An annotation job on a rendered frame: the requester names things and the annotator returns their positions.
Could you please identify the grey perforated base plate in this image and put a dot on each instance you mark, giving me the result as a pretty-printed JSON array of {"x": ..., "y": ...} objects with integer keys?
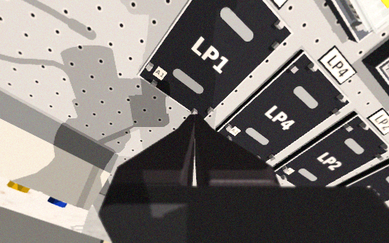
[{"x": 77, "y": 61}]

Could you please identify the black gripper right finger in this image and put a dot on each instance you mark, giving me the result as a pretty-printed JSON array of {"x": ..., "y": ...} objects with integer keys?
[{"x": 221, "y": 162}]

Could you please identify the grey control panel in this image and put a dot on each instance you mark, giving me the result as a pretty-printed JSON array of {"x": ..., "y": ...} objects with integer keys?
[{"x": 39, "y": 153}]

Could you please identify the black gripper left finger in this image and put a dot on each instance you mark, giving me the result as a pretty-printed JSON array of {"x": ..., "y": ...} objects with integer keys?
[{"x": 169, "y": 160}]

